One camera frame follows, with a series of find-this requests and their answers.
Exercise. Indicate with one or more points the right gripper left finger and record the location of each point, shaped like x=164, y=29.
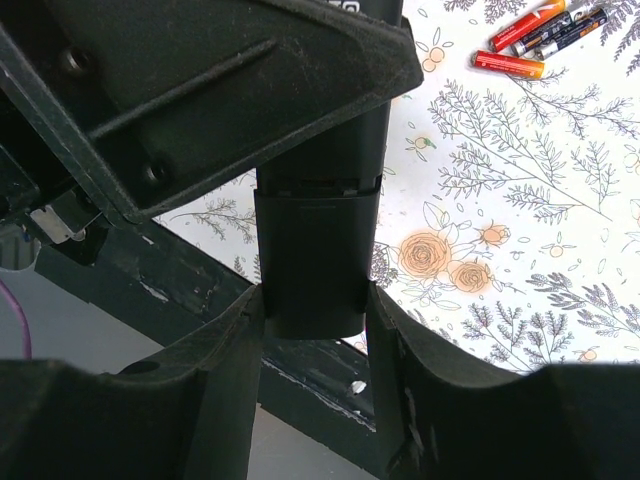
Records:
x=186, y=412

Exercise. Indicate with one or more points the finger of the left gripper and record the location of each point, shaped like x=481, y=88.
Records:
x=220, y=87

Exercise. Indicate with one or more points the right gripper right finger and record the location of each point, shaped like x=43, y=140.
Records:
x=442, y=413

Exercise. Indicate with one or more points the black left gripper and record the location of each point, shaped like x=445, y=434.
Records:
x=78, y=144

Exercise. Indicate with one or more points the black remote with buttons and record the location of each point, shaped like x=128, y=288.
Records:
x=341, y=154

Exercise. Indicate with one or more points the floral table mat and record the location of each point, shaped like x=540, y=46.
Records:
x=509, y=216

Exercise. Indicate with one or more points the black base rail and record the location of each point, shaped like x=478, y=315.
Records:
x=163, y=287

